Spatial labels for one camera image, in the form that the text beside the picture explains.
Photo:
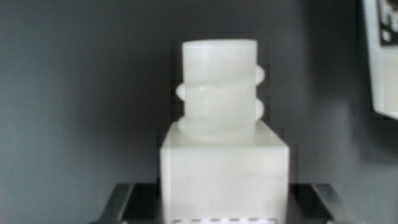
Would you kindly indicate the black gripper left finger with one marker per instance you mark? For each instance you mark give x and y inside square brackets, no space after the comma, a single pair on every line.
[132,205]

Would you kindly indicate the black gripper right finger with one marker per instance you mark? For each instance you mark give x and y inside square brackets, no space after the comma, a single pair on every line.
[315,205]

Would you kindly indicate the white leg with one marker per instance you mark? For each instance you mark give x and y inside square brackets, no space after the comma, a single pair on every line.
[224,157]
[380,21]

